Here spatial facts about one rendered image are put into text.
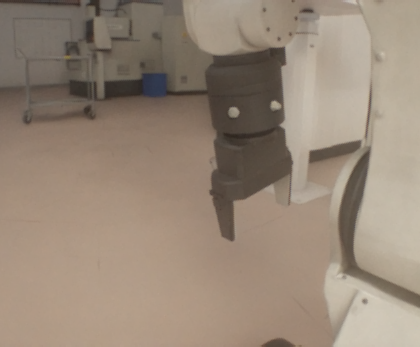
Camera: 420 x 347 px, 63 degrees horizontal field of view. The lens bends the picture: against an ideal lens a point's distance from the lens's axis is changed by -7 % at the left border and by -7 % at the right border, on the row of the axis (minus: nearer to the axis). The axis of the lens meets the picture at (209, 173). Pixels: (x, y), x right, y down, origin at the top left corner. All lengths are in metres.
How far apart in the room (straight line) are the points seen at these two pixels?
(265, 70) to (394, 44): 0.15
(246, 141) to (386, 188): 0.17
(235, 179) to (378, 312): 0.21
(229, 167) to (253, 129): 0.06
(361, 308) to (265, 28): 0.29
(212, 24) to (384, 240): 0.27
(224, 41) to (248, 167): 0.14
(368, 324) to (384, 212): 0.13
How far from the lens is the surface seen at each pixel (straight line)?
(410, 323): 0.40
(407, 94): 0.30
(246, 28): 0.38
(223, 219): 0.46
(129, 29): 8.89
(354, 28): 3.22
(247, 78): 0.39
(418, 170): 0.32
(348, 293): 0.42
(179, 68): 8.27
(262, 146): 0.44
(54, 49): 12.67
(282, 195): 0.53
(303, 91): 2.13
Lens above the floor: 0.75
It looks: 17 degrees down
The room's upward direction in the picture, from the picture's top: 1 degrees clockwise
